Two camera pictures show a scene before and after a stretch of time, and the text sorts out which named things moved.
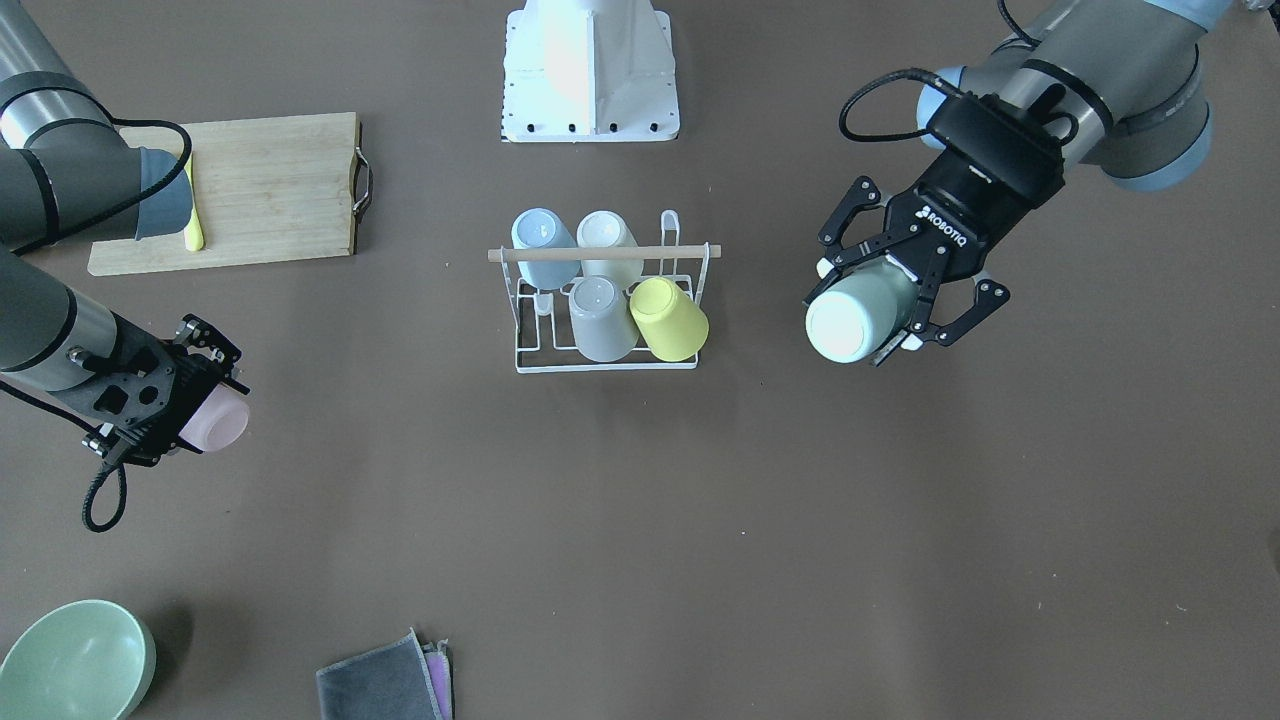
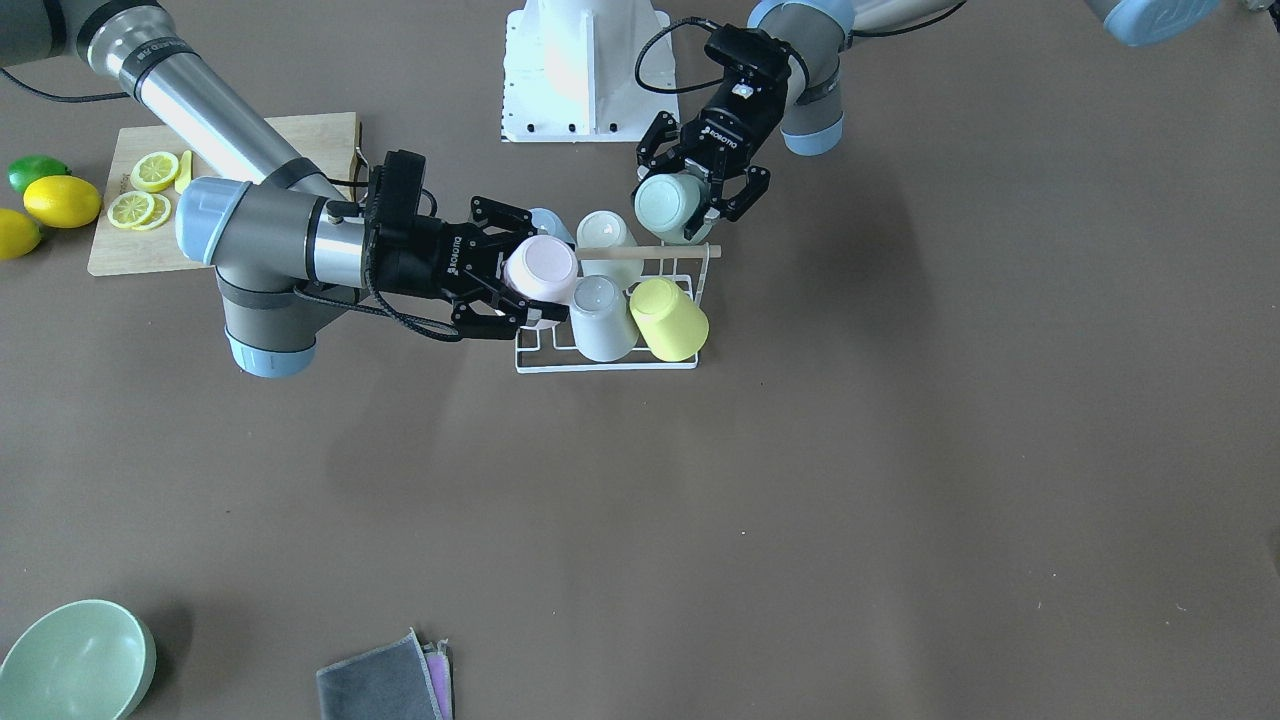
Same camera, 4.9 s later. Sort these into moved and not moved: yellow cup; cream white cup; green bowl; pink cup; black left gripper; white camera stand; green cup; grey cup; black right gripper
Moved: green cup; black right gripper; pink cup; black left gripper
Not moved: grey cup; yellow cup; green bowl; cream white cup; white camera stand
